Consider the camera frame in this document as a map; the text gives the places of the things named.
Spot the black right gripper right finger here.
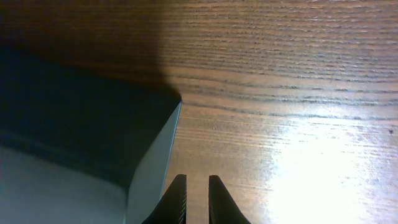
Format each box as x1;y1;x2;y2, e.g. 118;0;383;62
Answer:
208;175;250;224

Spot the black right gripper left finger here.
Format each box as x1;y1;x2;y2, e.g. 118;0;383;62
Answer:
142;174;187;224

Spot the black gift box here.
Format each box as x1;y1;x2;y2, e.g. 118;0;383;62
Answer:
1;46;181;223

